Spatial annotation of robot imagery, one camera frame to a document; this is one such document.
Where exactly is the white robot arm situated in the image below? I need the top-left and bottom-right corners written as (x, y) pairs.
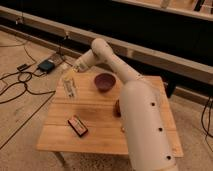
top-left (62, 38), bottom-right (179, 171)

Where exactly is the dark blue electronic box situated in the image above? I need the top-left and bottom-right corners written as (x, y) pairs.
top-left (38, 60), bottom-right (55, 73)

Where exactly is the long wooden beam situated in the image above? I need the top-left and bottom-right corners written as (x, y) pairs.
top-left (0, 5), bottom-right (213, 85)

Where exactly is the dark red bowl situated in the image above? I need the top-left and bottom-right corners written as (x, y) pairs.
top-left (94, 73), bottom-right (116, 92)

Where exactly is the wooden table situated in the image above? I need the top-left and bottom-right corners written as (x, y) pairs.
top-left (37, 73), bottom-right (183, 159)

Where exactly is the red and black box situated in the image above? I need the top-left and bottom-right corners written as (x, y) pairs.
top-left (68, 115), bottom-right (88, 137)

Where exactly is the small black adapter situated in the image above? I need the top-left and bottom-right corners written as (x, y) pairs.
top-left (17, 63), bottom-right (31, 72)

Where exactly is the small brown figurine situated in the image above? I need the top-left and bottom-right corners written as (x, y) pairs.
top-left (115, 100), bottom-right (121, 117)

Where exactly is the black floor cable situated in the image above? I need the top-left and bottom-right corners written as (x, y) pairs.
top-left (0, 68), bottom-right (56, 105)

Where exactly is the black cable at right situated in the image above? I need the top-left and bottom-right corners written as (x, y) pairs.
top-left (200, 96), bottom-right (213, 139)

